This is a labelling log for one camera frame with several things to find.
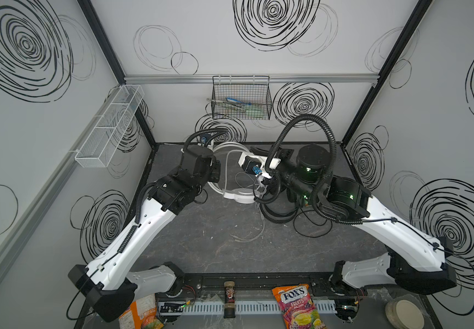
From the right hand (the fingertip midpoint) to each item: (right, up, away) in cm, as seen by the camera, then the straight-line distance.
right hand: (256, 142), depth 53 cm
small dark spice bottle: (-8, -52, +15) cm, 55 cm away
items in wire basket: (-6, +17, +33) cm, 38 cm away
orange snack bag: (-36, -55, +12) cm, 67 cm away
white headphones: (-4, -16, +13) cm, 21 cm away
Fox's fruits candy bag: (+15, -54, +14) cm, 57 cm away
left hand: (-13, -4, +16) cm, 21 cm away
